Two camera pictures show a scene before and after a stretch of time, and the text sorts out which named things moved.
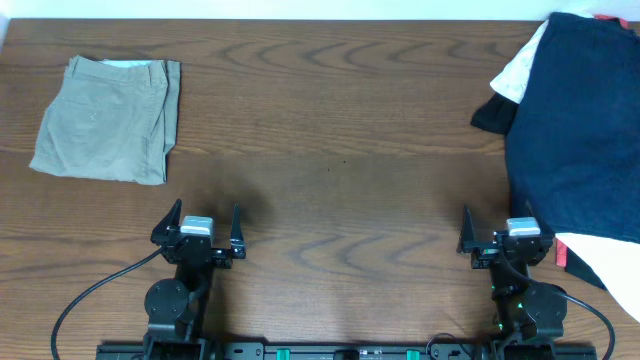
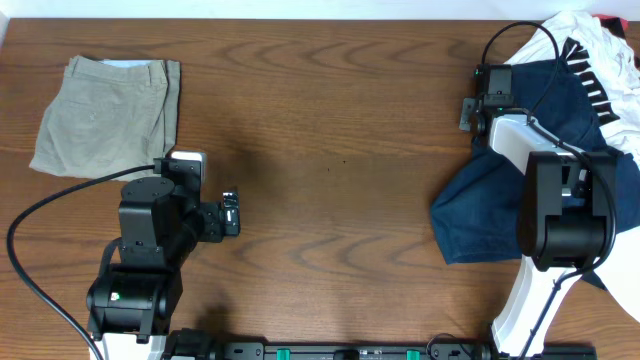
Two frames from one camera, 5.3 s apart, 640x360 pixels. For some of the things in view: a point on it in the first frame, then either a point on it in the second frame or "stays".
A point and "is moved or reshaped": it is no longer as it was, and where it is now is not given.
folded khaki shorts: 112,119 stays
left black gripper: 198,251 → 228,214
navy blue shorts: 573,140 is moved or reshaped
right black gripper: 507,250 → 467,115
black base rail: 266,351 stays
